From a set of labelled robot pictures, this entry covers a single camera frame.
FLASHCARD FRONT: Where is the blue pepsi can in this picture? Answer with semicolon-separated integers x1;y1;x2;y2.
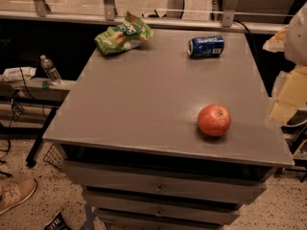
188;35;224;58

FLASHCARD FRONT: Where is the red apple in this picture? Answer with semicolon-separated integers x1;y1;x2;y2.
198;104;231;137

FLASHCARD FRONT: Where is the grey drawer cabinet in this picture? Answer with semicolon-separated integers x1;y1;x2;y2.
44;30;293;230

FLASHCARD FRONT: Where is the clear plastic water bottle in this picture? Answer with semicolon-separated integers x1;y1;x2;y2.
40;55;62;85

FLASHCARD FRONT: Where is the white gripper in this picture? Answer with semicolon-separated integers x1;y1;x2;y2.
263;3;307;124

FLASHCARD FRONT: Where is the black wire basket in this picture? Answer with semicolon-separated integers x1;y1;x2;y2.
43;145;62;172

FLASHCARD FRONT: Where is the tan shoe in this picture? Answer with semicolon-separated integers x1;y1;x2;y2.
0;178;37;216

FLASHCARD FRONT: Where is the black cable on left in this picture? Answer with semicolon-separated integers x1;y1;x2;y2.
0;66;36;165

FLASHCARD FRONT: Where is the black snack packet on floor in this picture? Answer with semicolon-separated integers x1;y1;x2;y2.
43;212;72;230

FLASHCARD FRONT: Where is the low grey shelf bench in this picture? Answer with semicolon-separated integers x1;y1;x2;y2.
0;78;77;124

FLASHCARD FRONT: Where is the white tissue pack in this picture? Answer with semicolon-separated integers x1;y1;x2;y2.
2;66;36;82

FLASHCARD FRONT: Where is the green chip bag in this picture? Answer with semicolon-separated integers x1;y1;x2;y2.
94;12;154;56

